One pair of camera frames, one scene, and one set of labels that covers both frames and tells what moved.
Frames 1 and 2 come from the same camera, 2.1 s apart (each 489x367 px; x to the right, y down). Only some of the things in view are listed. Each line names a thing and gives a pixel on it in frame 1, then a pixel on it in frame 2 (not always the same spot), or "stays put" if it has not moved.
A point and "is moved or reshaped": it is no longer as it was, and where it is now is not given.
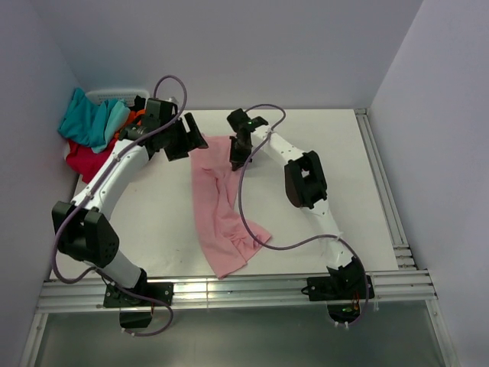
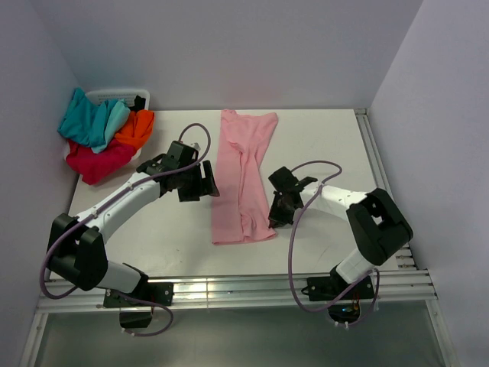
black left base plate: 162,291 stays put
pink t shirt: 228,241 is moved or reshaped
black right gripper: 238,160 to 276,219
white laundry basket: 101,95 stays put
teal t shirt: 92,124 stays put
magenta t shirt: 83,161 stays put
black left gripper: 191,140 to 205,185
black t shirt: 139,103 stays put
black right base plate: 338,287 stays put
